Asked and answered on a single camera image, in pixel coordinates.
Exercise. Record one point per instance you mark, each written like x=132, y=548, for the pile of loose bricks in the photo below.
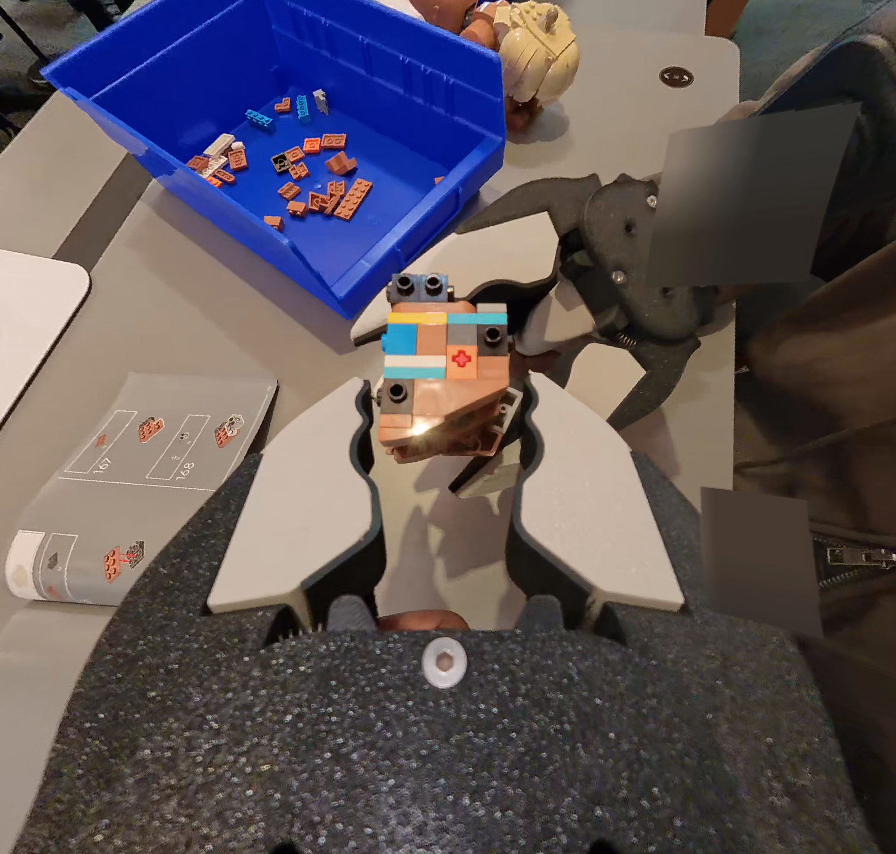
x=350, y=196

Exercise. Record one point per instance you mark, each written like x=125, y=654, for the grey instruction booklet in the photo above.
x=84, y=504

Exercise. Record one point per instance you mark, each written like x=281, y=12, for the white tablet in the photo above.
x=35, y=322

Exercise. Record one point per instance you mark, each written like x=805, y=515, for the colourful toy brick build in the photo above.
x=434, y=378

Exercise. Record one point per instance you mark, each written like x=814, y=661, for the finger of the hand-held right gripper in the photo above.
x=490, y=480
x=504, y=252

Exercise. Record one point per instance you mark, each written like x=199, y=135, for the round desk grommet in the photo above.
x=676, y=77

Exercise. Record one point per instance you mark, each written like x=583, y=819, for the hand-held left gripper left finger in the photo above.
x=294, y=511

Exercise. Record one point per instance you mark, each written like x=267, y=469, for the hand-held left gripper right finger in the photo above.
x=595, y=518

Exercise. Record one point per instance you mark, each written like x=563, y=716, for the grey desk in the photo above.
x=630, y=133

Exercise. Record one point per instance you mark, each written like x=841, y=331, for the person's brown jacket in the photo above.
x=805, y=413

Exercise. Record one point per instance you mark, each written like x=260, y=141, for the tan brick figure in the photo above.
x=539, y=49

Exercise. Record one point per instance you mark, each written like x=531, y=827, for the person's left hand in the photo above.
x=423, y=622

